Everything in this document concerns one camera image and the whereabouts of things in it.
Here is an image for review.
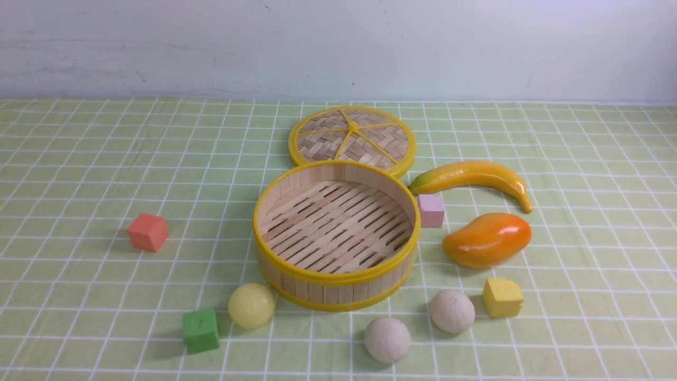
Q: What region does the yellow bun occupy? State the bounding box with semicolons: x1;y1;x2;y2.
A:
227;284;276;329

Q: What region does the white bun front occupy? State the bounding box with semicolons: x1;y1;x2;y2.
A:
363;316;411;364

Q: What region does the white bun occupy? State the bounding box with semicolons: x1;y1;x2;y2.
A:
429;290;475;334
363;316;411;364

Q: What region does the bamboo steamer tray yellow rim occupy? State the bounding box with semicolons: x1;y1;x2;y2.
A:
252;161;420;312

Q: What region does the woven bamboo steamer lid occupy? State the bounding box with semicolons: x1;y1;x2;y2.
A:
288;106;416;178

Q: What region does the pink cube block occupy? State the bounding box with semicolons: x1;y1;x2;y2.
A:
418;193;446;228

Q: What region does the yellow plastic banana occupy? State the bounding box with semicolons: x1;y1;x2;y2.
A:
408;161;534;214

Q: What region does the orange plastic mango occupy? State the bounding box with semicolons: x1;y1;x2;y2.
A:
442;213;532;269

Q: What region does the white bun right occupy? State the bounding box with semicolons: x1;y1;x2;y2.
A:
429;290;475;334

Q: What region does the green cube block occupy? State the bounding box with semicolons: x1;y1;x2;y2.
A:
182;308;220;355

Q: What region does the red cube block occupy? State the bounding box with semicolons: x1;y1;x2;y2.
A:
126;213;169;252

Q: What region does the yellow cube block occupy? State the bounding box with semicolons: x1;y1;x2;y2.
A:
482;277;524;319

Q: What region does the green checkered tablecloth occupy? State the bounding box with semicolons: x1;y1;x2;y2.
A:
1;97;676;380

